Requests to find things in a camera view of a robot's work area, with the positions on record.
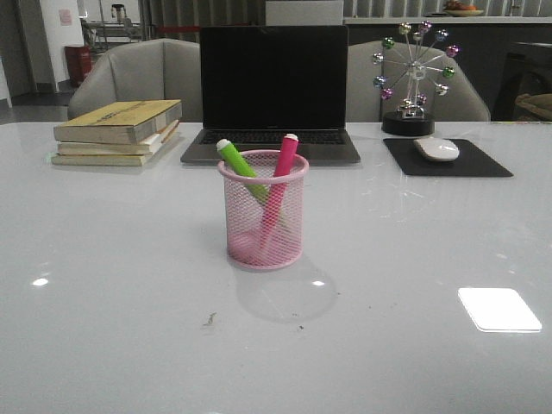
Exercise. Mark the pink mesh pen holder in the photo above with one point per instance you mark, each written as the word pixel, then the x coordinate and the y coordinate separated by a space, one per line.
pixel 250 242

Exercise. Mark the top yellow book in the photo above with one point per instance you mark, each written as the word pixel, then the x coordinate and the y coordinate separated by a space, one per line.
pixel 120 122

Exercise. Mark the grey open laptop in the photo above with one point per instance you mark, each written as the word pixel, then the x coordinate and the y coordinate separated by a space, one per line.
pixel 260 83

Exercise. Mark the white computer mouse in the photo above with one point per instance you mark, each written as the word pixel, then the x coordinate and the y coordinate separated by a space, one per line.
pixel 437 149

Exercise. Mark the grey armchair left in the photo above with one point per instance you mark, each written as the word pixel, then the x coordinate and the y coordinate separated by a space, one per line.
pixel 147 70

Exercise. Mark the grey armchair right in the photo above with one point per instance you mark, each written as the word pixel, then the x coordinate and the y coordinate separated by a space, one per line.
pixel 461 104

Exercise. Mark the fruit bowl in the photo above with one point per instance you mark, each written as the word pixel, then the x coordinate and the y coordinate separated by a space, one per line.
pixel 460 9

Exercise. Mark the green marker pen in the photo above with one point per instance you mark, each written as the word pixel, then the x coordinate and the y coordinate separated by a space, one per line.
pixel 270 199

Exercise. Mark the red fire cabinet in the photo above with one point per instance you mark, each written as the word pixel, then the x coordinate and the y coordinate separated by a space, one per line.
pixel 78 60

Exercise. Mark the bottom book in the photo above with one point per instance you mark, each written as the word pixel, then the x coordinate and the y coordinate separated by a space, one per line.
pixel 103 160

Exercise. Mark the black mouse pad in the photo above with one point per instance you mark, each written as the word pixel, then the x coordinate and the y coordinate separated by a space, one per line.
pixel 472 162

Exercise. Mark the ferris wheel desk ornament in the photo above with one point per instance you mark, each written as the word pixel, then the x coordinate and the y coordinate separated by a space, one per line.
pixel 410 118

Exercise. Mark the middle book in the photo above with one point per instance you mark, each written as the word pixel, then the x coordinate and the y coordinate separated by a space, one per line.
pixel 147 146

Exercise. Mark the grey armchair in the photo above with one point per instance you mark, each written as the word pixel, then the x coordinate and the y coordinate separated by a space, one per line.
pixel 147 70
pixel 461 104

